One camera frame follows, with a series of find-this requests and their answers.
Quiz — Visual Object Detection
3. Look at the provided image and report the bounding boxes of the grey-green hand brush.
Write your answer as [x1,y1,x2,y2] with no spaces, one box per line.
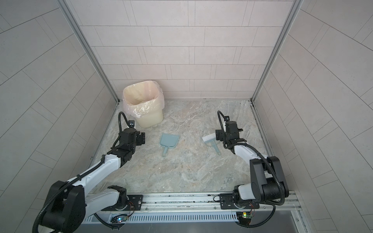
[202,133,221,155]

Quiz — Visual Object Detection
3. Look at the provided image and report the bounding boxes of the grey-green plastic dustpan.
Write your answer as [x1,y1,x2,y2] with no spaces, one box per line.
[159,133,180,157]

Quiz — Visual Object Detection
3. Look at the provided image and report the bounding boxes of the beige trash bin with bag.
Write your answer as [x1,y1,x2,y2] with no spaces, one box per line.
[122,81,165,128]

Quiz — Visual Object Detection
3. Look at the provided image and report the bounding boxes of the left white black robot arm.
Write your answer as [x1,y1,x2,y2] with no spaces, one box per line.
[32,112,145,233]

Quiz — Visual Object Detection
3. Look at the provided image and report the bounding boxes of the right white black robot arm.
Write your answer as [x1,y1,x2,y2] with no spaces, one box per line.
[216,111,289,208]

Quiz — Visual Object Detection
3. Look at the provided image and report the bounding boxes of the left circuit board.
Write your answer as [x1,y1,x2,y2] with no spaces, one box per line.
[111,214,128,224]

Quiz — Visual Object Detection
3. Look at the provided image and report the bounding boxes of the circuit board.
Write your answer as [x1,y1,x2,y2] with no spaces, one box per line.
[236,212,253,226]
[111,214,128,224]

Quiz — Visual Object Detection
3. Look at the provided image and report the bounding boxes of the right circuit board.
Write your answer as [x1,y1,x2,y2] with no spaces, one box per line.
[236,212,253,226]

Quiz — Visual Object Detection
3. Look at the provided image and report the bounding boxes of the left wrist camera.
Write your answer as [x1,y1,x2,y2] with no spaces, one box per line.
[127,120,135,128]

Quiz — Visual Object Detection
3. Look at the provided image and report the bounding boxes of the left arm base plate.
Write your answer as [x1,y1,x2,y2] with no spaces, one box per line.
[102,195,144,211]

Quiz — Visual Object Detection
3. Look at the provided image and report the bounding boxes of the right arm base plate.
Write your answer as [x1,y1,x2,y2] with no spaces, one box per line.
[219,193,260,210]

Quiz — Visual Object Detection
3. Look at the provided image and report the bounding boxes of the aluminium mounting rail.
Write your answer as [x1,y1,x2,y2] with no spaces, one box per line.
[56,191,301,215]

